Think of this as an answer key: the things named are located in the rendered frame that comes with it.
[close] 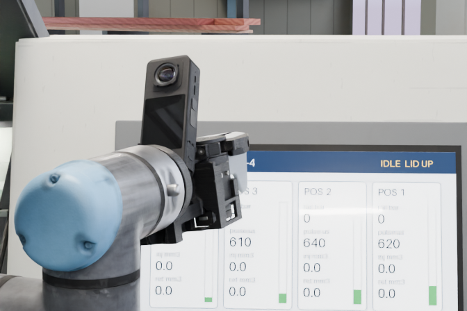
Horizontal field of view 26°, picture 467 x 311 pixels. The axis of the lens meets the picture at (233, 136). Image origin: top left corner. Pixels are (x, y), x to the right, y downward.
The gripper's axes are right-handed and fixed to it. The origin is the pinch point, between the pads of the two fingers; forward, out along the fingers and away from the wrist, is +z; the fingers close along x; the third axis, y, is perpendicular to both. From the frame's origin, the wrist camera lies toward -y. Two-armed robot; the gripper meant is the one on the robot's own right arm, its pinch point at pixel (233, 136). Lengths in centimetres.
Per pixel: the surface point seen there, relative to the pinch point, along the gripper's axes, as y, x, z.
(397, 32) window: -14, -115, 577
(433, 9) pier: -21, -53, 392
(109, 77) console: -7.7, -24.2, 18.9
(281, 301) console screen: 22.7, -4.5, 19.5
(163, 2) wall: -66, -336, 685
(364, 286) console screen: 22.0, 5.2, 23.4
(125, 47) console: -11.3, -22.1, 20.5
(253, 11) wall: -49, -269, 718
